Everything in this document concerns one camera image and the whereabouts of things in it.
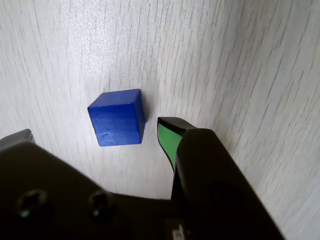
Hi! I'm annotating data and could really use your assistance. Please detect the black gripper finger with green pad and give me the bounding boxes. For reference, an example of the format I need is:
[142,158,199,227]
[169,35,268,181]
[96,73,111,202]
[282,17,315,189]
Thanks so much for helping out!
[157,116,286,240]
[0,128,121,240]

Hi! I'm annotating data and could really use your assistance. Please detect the blue cube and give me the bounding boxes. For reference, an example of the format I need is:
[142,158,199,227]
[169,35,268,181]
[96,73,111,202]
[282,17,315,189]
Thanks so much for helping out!
[87,88,147,147]

